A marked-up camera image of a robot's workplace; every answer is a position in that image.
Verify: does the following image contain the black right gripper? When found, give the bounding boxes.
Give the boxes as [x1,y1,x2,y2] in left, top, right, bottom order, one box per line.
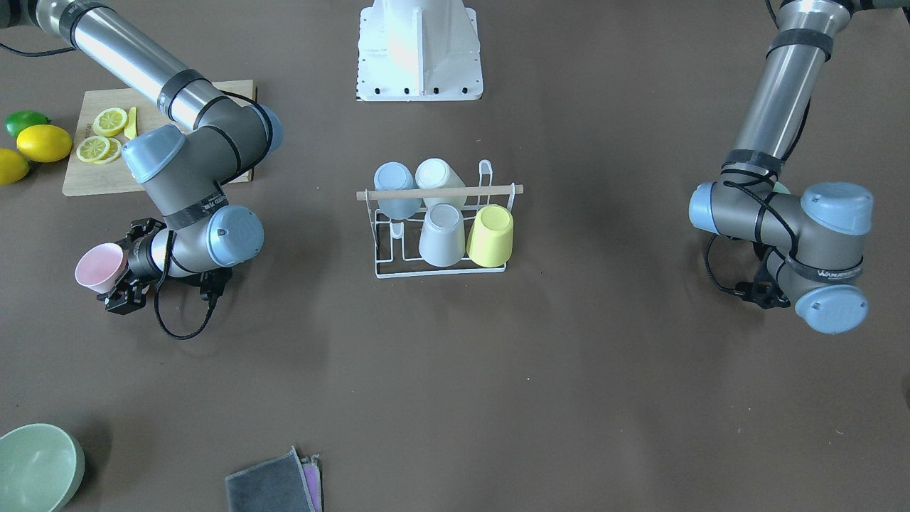
[105,218,169,315]

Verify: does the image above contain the pink cup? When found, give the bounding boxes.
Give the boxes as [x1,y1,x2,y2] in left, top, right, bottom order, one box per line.
[74,242,127,294]

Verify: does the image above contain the light green cup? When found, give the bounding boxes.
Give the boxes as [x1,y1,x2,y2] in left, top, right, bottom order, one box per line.
[771,182,791,194]

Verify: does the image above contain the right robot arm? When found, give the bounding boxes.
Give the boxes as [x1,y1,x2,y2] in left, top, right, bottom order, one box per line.
[2,1,283,314]

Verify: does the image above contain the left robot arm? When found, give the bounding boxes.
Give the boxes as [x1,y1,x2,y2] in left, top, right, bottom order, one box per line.
[688,1,908,334]

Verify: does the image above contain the light blue cup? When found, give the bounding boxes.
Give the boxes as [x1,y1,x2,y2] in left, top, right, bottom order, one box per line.
[373,161,422,220]

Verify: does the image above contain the white cup front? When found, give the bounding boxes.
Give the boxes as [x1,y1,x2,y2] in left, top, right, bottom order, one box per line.
[419,202,466,267]

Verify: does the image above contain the white cup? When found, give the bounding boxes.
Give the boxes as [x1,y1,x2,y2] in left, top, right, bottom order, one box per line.
[419,202,466,267]
[415,158,467,208]

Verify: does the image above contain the white cup back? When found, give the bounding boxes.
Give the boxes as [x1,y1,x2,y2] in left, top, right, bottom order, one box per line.
[415,158,467,208]

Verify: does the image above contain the yellow cup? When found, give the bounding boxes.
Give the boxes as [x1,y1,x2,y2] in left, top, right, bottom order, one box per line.
[466,204,514,268]

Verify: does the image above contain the wooden cutting board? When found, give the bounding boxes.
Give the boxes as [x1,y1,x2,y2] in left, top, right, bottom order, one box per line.
[62,80,257,198]

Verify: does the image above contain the lemon slices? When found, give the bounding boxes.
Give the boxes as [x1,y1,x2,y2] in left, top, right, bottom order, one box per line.
[75,107,131,164]

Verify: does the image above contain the yellow plastic knife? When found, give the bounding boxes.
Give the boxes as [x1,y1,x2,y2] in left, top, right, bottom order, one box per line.
[123,107,139,140]

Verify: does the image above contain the yellow lemon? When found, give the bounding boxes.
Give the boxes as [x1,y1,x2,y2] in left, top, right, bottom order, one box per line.
[0,148,30,187]
[16,125,73,163]

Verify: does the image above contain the green lime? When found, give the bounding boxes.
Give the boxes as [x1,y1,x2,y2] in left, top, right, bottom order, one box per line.
[4,110,52,139]

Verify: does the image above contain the green bowl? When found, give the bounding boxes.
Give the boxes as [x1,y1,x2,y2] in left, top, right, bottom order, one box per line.
[1,422,85,511]

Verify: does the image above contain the grey cloth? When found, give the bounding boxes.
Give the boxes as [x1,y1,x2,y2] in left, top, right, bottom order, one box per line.
[225,447,324,511]

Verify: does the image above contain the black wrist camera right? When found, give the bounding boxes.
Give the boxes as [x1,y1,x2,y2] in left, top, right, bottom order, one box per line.
[178,267,233,304]

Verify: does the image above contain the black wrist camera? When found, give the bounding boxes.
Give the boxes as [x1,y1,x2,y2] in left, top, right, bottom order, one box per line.
[178,267,233,304]
[734,266,791,310]

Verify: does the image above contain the white wire cup rack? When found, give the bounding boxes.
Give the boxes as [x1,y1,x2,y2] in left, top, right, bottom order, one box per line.
[357,158,524,279]

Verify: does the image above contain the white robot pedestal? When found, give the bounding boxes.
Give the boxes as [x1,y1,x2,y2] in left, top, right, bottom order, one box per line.
[355,1,484,102]

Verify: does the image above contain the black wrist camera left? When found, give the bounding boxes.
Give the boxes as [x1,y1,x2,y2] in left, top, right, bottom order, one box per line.
[734,266,791,310]

